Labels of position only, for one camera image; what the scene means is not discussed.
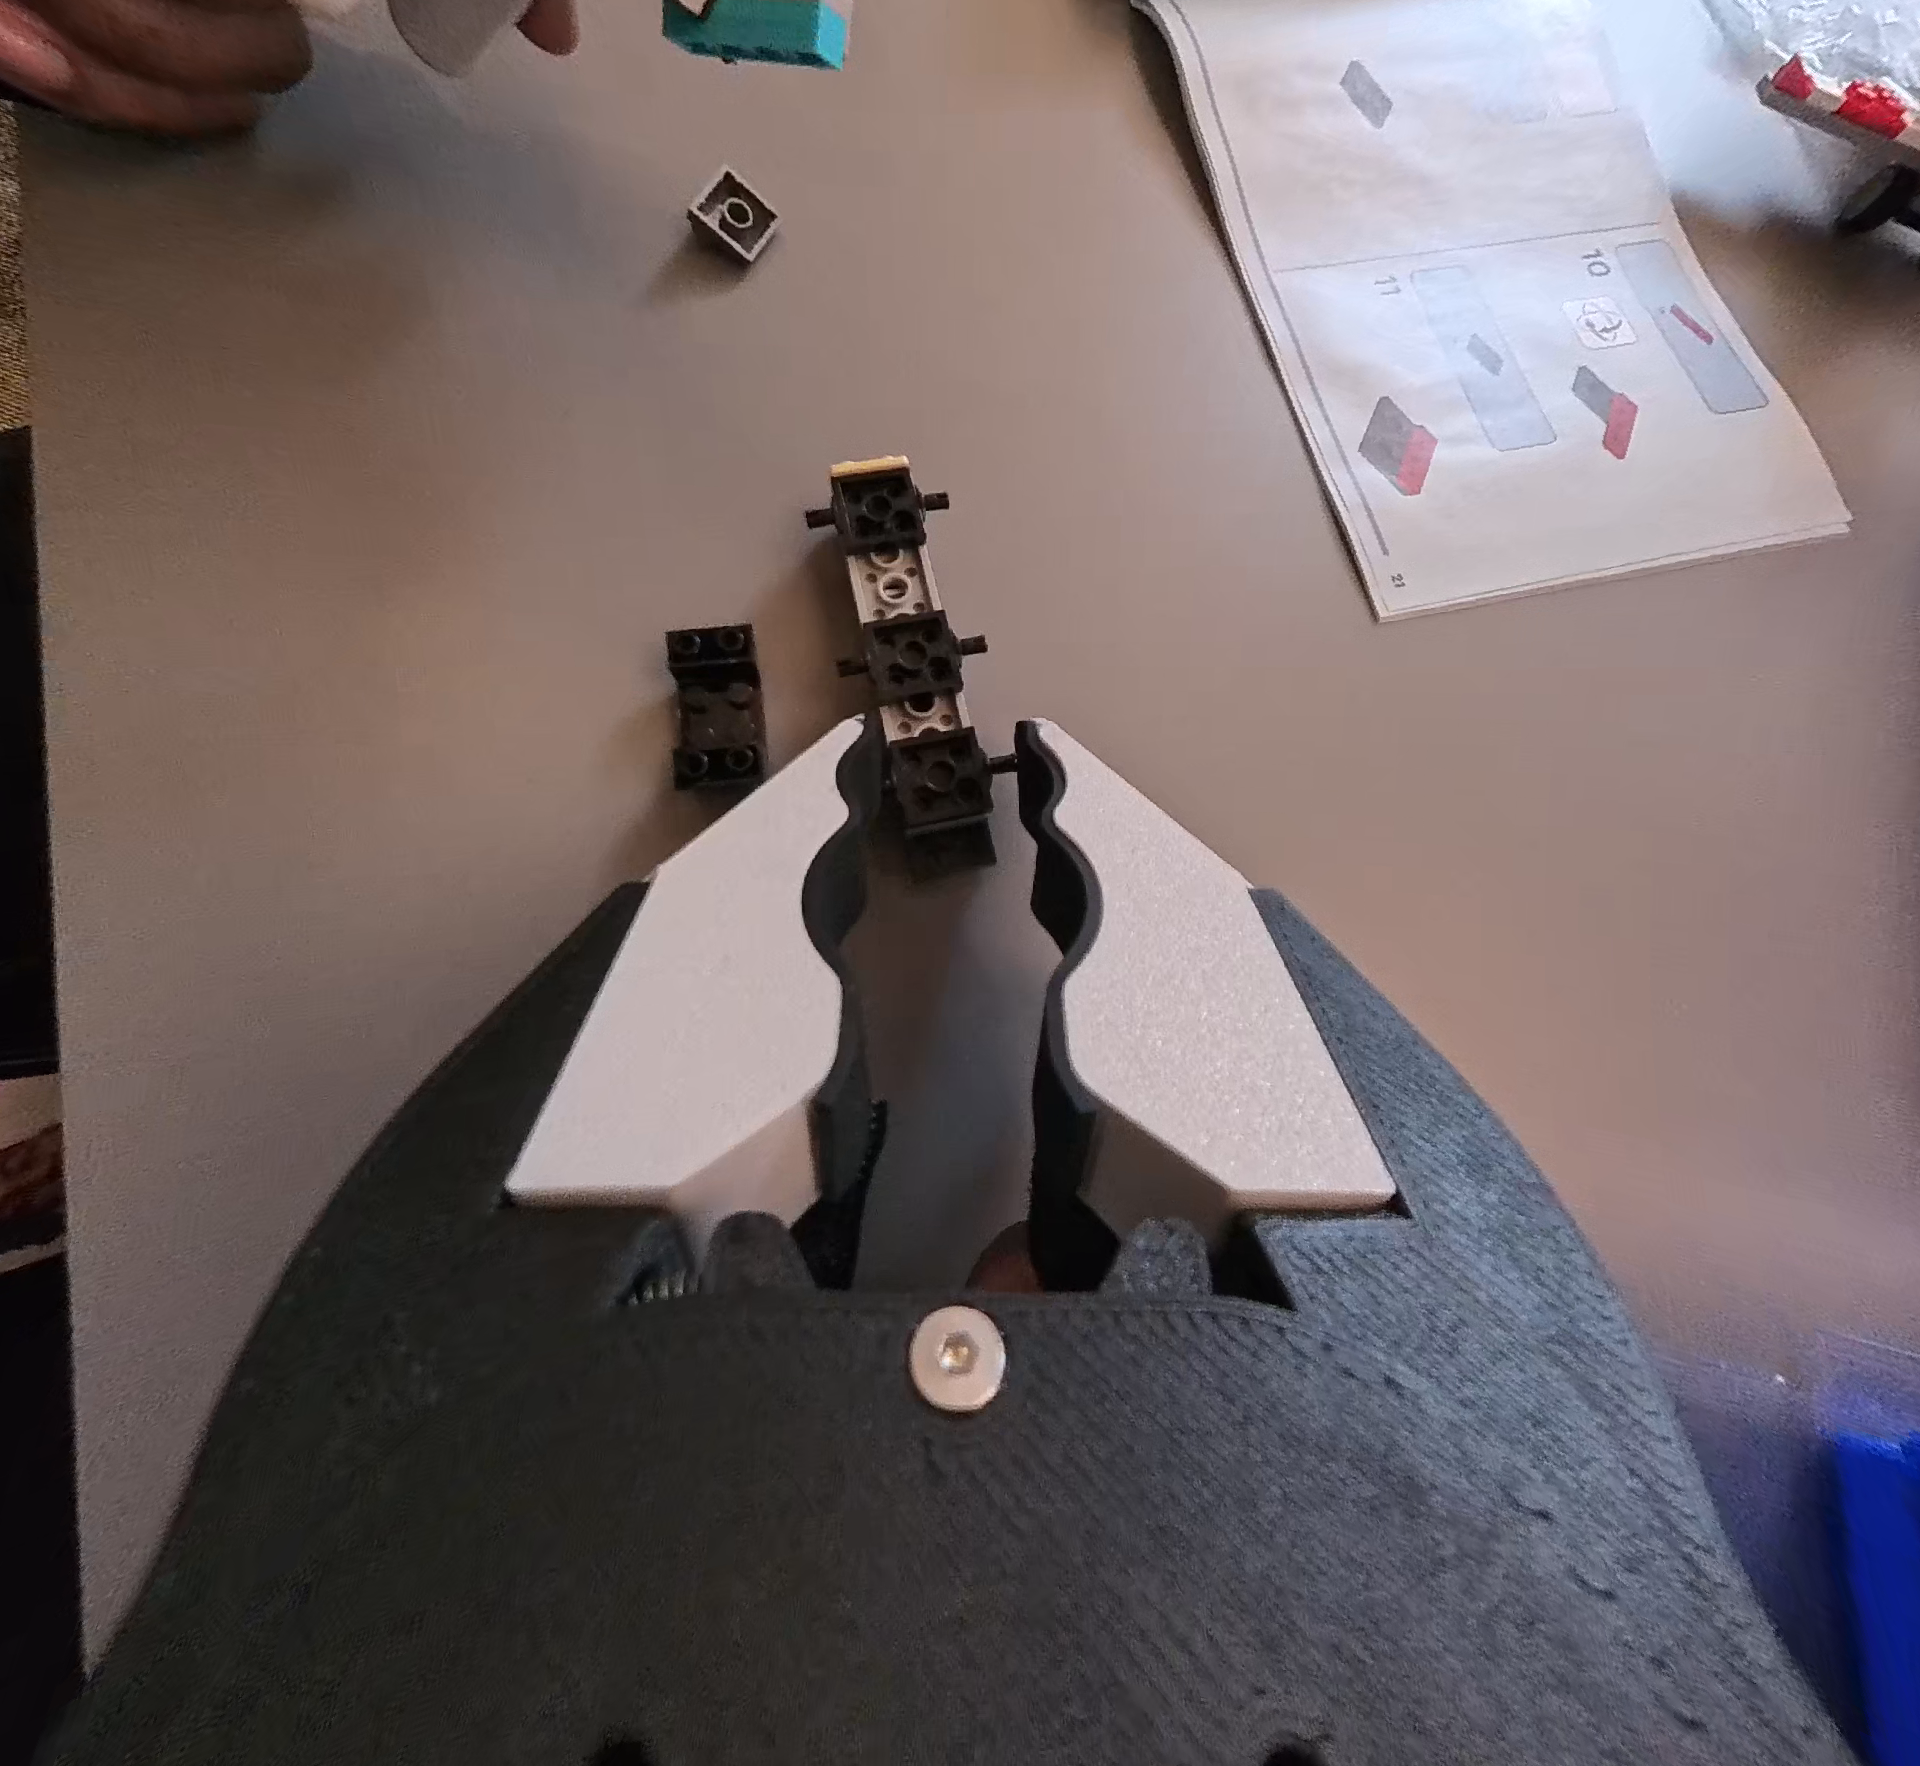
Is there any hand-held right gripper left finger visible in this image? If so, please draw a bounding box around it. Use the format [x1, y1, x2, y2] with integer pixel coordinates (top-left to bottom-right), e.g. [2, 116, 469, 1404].
[502, 713, 887, 1292]

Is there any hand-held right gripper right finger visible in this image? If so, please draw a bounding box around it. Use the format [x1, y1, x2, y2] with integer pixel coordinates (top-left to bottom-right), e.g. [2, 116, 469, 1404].
[1017, 716, 1399, 1292]

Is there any teal and grey brick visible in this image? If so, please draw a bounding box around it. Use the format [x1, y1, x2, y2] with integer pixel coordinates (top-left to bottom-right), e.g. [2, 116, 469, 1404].
[661, 0, 856, 76]

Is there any long black brick assembly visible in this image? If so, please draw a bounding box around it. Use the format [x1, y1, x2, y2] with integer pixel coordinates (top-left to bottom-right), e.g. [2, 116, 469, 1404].
[803, 452, 1024, 880]

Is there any small grey square brick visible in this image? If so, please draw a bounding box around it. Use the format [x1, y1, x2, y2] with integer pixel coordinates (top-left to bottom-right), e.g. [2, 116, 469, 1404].
[685, 164, 782, 263]

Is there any small black brick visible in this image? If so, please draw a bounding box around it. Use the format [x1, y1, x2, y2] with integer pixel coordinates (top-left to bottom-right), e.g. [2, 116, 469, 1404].
[662, 623, 771, 794]

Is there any instruction booklet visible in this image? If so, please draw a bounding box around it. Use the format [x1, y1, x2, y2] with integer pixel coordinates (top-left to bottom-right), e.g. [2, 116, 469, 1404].
[1123, 0, 1856, 623]

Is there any blue plastic storage bin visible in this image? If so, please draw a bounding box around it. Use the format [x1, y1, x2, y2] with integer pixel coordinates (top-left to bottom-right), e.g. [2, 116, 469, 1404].
[1818, 1418, 1920, 1766]

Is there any red and grey toy model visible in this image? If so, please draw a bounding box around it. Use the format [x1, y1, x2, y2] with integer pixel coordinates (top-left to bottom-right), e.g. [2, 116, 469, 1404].
[1750, 52, 1920, 240]

